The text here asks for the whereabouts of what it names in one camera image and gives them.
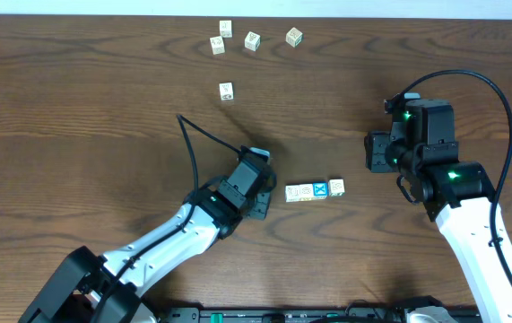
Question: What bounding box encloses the blue-sided smiley wooden block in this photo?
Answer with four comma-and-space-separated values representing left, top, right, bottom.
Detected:
285, 185, 300, 203

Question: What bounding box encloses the yellow-sided wooden block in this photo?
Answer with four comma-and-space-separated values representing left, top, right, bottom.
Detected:
299, 184, 315, 201

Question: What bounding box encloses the blue X wooden block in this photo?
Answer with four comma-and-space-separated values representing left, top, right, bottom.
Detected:
312, 182, 329, 200

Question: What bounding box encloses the wooden block mid table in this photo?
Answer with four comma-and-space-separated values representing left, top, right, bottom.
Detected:
328, 179, 345, 196

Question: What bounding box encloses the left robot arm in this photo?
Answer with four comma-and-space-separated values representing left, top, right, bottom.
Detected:
20, 147, 276, 323

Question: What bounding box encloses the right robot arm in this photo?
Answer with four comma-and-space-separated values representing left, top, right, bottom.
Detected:
365, 93, 512, 322

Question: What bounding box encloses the wooden block soccer ball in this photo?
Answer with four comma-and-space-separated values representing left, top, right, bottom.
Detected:
219, 83, 234, 100

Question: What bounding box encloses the red-sided wooden block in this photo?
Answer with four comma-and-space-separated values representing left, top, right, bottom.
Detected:
210, 36, 225, 55

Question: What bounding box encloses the wooden block numeral three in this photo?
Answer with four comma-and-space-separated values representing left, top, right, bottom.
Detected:
245, 31, 261, 51

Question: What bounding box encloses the green-print wooden block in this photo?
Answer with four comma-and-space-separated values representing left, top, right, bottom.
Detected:
285, 27, 303, 48

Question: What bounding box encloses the top wooden block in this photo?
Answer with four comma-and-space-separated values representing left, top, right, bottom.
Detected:
219, 20, 233, 38

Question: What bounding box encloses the right black cable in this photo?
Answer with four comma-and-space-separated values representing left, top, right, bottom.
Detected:
383, 69, 512, 323

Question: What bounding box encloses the black cable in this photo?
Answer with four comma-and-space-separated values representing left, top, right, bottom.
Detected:
91, 114, 243, 323
383, 69, 512, 323

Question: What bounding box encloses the left black cable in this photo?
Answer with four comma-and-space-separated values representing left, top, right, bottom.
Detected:
91, 114, 243, 323

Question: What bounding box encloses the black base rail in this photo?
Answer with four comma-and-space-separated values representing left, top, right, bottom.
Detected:
156, 306, 481, 323

